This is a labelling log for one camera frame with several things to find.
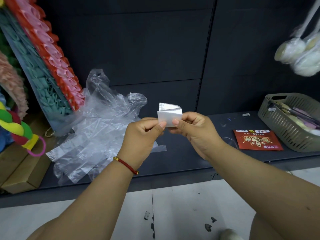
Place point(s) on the person's leg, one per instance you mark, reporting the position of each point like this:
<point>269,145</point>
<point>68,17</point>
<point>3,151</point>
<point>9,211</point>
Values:
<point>265,228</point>

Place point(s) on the pink fluffy scrunchie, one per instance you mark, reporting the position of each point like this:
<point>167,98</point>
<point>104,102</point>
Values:
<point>12,84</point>

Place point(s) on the person's right thumb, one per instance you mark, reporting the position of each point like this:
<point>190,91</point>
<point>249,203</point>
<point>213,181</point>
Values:
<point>180,126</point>

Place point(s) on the row of teal scrunchies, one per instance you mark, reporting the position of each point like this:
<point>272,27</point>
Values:
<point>37,77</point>

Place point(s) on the person's right forearm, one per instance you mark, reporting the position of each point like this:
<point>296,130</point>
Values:
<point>270,192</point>

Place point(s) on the grey plastic basket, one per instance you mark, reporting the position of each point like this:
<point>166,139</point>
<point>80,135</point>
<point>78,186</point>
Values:
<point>280,124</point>

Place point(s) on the pastel items in basket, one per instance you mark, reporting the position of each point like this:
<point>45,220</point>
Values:
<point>300,118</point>

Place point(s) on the pile of clear plastic bags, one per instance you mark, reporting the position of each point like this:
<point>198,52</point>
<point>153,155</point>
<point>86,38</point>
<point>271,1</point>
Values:
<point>100,132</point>

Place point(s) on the red printed packet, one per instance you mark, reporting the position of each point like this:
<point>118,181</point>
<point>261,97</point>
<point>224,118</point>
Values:
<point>257,141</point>

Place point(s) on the small clear plastic sleeve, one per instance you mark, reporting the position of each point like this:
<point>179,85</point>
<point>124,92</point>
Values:
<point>230,142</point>

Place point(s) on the small white label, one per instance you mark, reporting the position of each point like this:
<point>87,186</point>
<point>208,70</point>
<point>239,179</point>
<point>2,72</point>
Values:
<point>246,114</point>

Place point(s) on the person's left thumb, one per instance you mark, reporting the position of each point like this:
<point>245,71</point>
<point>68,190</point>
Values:
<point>158,128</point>

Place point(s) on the brown cardboard box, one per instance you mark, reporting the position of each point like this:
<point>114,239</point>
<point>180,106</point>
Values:
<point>22,169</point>

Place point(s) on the person's left hand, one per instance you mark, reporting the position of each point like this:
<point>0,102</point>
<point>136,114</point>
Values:
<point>138,142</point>

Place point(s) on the hanging bagged white puffs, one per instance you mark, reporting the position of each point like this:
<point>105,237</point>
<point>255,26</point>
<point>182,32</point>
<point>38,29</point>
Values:
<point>300,56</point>

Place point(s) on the black metal shelf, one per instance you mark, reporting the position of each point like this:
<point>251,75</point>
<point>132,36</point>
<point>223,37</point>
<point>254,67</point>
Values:
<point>175,59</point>

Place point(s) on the white plastic bag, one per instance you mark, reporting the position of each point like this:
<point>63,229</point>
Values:
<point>170,114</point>

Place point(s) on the person's left forearm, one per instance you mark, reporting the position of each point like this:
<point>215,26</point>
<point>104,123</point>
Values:
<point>95,202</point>

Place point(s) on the person's right hand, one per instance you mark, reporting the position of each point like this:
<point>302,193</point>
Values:
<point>200,134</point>

